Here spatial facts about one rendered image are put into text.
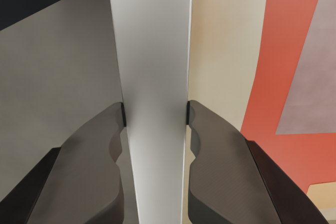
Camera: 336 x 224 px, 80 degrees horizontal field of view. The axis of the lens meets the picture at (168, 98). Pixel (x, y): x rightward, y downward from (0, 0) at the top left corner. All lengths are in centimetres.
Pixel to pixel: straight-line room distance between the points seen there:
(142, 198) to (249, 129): 11
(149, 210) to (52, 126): 166
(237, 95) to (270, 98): 3
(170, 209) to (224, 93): 10
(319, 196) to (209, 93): 19
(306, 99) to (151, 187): 14
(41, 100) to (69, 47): 49
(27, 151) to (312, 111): 208
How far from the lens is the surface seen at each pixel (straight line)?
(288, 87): 18
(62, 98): 160
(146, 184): 16
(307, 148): 23
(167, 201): 18
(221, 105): 17
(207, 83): 15
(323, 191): 30
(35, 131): 192
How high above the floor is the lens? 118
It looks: 54 degrees down
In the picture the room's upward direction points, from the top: 175 degrees clockwise
